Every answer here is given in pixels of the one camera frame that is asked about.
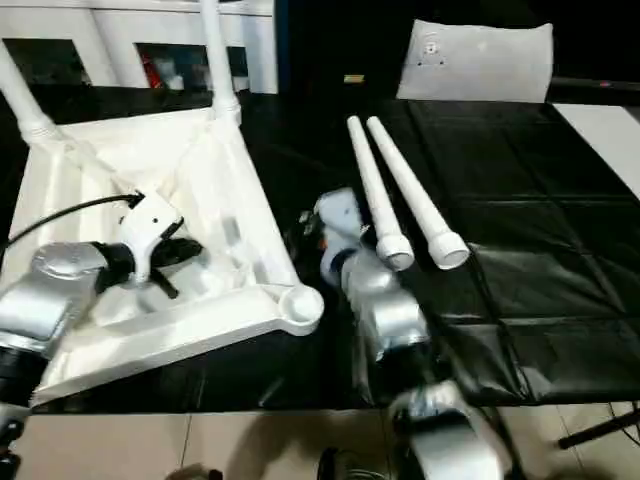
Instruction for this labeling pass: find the white plastic table top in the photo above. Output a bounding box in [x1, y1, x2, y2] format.
[7, 103, 327, 407]

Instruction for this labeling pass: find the white plastic table leg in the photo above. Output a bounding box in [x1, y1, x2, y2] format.
[0, 38, 65, 147]
[365, 114, 472, 272]
[346, 114, 416, 272]
[198, 0, 245, 127]

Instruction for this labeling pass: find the red packet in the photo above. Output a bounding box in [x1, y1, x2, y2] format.
[142, 49, 166, 89]

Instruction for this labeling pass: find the black cabinet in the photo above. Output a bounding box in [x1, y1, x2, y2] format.
[273, 0, 419, 99]

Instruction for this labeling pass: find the black work mat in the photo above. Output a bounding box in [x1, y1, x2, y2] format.
[0, 82, 640, 415]

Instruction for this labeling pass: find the black robot foot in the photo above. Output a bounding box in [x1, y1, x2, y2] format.
[168, 462, 225, 480]

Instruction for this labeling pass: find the white cabinet with glass doors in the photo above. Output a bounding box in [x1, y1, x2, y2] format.
[0, 0, 280, 95]

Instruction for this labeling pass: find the white chair back panel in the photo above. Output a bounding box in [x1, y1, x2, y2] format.
[394, 18, 556, 105]

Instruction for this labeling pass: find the white sheet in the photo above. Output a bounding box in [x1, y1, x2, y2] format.
[551, 102, 640, 200]

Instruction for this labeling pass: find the black metal stand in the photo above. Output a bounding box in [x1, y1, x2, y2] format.
[556, 408, 640, 450]

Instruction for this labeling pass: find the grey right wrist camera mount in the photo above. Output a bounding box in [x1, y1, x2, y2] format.
[316, 187, 365, 290]

